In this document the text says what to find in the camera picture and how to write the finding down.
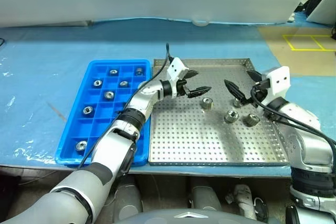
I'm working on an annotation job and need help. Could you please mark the grey rounded robot leg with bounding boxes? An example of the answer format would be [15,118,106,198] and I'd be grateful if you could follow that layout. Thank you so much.
[189,178,224,211]
[111,179,144,221]

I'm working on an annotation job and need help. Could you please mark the white wrapped bundle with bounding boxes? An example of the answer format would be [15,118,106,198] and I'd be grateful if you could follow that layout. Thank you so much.
[225,184,257,221]

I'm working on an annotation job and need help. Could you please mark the translucent tape ring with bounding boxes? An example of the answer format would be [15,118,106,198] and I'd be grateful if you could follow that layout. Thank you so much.
[191,19,210,27]

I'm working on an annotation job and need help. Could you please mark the white leaning board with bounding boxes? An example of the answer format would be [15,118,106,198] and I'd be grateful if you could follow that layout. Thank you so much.
[306,0,336,28]

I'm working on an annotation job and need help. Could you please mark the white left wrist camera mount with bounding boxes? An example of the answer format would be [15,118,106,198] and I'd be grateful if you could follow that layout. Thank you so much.
[166,57,190,98]

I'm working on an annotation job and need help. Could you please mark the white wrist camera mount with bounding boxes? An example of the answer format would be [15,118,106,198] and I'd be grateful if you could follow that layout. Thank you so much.
[262,66,291,106]
[166,57,190,98]

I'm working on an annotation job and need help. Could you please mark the grey robot torso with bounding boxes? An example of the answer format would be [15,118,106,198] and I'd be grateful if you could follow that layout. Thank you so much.
[112,208,259,224]

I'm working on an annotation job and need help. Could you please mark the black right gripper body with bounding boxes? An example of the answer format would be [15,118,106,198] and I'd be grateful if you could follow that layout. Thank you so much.
[250,78,271,108]

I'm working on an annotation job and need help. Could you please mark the perforated steel tray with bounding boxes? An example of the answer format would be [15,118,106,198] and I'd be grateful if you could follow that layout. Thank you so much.
[148,57,291,167]

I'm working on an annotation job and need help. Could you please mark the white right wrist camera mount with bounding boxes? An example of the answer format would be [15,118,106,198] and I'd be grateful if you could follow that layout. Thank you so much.
[262,66,291,106]

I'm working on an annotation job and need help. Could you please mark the blue plastic compartment tray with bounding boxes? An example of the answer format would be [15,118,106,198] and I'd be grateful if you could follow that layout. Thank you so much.
[55,59,152,167]

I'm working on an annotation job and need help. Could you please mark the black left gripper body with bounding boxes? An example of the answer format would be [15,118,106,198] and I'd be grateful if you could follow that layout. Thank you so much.
[176,78,191,98]

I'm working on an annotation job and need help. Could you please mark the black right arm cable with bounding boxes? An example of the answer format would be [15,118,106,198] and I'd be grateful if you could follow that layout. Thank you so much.
[250,83,336,156]

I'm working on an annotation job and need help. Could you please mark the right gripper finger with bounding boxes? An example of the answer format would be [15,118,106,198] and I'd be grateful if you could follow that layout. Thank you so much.
[224,79,251,105]
[246,69,264,82]

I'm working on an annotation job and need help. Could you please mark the blue plastic table cover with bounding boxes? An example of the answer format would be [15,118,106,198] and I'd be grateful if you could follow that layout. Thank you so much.
[0,18,336,177]

